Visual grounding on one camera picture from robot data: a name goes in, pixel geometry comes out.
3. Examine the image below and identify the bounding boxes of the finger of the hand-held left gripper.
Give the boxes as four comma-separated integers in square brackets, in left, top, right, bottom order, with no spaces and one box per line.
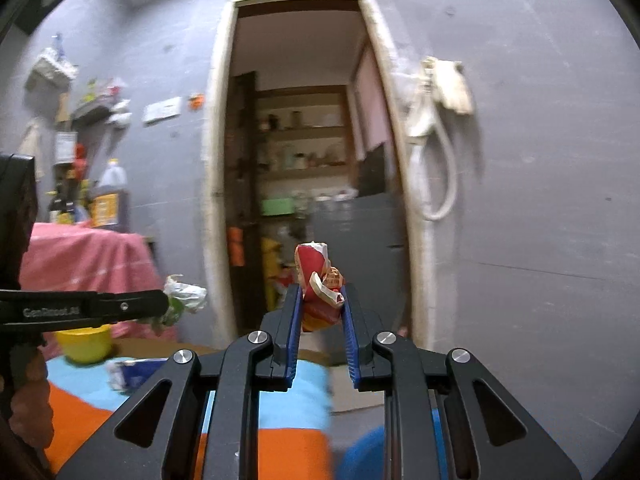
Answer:
[95,289,170,325]

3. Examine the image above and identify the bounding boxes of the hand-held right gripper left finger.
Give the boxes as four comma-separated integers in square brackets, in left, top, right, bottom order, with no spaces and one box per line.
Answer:
[57,282,304,480]

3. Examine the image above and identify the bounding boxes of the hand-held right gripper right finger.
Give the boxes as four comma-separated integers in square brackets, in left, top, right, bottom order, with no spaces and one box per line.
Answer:
[340,282,583,480]

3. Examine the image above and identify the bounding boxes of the green white wrapper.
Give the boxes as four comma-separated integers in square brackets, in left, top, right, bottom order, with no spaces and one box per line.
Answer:
[152,274,208,337]

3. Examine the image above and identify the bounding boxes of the dark blue wrapper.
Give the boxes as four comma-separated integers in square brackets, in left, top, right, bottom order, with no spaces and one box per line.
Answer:
[106,357,168,392]

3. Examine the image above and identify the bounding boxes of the red wrapper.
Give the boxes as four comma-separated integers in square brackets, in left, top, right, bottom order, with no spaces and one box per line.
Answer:
[295,241,347,333]

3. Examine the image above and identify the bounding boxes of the blue plastic bucket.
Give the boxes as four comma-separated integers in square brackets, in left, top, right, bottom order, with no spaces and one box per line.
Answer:
[334,400,451,480]

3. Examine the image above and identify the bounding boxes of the person's left hand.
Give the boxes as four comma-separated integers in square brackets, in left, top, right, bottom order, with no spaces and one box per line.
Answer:
[10,347,55,466]

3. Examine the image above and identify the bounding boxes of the yellow bowl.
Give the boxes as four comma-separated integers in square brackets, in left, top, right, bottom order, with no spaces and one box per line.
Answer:
[54,324,113,365]

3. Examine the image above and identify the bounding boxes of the pink checked cloth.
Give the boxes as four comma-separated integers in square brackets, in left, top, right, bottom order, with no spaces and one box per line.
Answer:
[19,221,156,341]

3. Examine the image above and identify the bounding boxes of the dark sauce bottle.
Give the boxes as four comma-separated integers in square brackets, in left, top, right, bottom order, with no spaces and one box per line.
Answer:
[76,180,93,223]

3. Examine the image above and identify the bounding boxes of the yellow plastic item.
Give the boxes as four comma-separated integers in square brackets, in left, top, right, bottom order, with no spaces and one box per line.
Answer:
[261,237,281,311]

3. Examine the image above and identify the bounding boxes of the large cooking oil jug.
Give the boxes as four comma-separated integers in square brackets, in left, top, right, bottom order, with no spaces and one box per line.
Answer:
[90,158,128,232]

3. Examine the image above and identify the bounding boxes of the hanging white towel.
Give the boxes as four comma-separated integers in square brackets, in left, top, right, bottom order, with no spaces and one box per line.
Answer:
[17,120,46,181]

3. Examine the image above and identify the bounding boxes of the hanging paper card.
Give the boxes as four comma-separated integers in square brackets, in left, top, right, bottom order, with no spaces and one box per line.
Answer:
[54,131,77,165]

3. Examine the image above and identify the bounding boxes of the orange blue brown striped blanket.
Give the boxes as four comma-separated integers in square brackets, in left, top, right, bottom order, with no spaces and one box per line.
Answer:
[42,337,333,480]

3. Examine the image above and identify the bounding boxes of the green box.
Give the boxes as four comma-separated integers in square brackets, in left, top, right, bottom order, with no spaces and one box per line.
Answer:
[261,197,295,218]

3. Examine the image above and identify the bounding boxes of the row of seasoning packets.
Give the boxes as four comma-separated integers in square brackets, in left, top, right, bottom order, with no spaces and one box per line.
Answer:
[82,77,126,107]

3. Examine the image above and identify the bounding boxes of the white plastic basket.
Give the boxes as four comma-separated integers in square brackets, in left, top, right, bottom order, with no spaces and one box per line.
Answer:
[25,47,78,93]

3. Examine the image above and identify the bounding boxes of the black monitor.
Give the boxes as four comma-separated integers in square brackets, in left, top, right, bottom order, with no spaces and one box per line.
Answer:
[357,142,388,198]

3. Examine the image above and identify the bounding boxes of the wooden shelf unit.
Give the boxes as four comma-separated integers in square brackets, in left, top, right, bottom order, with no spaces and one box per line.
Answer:
[255,85,351,181]

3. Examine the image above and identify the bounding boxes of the white rubber gloves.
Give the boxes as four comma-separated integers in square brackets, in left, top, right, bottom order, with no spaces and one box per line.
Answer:
[434,59,476,116]

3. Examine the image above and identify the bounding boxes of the metal wall rack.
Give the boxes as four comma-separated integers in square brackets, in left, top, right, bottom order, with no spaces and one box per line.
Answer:
[70,102,118,123]

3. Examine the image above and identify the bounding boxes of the white door frame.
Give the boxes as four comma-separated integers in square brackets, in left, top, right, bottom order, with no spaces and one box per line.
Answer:
[200,0,436,351]

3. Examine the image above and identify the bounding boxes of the white wall switch panel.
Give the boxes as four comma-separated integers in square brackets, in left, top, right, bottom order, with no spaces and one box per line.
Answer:
[142,97,182,125]

